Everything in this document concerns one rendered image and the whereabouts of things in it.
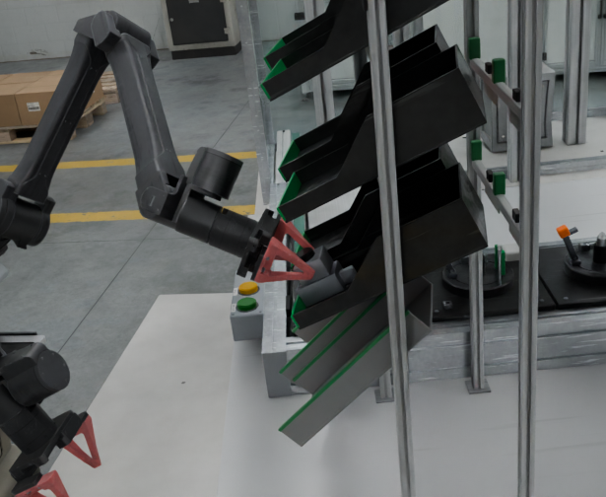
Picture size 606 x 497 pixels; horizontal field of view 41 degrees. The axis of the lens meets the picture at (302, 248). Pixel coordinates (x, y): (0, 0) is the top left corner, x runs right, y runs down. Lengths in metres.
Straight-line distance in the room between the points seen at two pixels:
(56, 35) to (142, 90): 9.20
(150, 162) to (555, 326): 0.79
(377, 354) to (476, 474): 0.33
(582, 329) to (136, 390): 0.86
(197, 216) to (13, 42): 9.72
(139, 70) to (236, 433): 0.65
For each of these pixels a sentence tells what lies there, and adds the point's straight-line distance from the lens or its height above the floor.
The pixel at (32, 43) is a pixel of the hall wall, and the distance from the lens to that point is 10.68.
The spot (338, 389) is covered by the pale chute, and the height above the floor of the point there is 1.09.
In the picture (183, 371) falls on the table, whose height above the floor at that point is 0.86.
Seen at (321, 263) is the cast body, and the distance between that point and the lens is 1.11.
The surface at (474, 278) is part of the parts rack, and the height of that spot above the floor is 1.09.
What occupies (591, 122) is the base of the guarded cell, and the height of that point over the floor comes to 0.86.
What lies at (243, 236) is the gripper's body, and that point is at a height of 1.31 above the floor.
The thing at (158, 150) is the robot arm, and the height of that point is 1.40.
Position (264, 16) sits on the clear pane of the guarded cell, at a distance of 2.79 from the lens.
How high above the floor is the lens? 1.75
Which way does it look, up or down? 25 degrees down
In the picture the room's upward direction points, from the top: 7 degrees counter-clockwise
